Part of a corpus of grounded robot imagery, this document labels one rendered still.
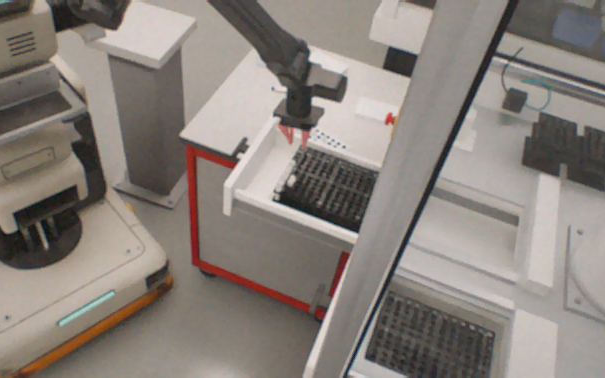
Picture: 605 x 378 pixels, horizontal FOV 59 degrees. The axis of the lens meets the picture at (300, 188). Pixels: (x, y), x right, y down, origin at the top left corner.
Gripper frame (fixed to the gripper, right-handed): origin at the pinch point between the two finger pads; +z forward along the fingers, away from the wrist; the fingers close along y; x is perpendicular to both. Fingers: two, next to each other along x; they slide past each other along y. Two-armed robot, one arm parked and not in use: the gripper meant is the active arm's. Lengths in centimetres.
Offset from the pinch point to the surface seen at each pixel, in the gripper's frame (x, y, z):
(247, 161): 6.1, 10.2, 4.1
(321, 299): 31.9, -17.5, 10.4
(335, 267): -13, -9, 58
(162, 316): 4, 49, 93
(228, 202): 14.7, 11.3, 10.1
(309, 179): 1.9, -3.9, 8.4
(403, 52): -82, -9, 17
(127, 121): -43, 86, 47
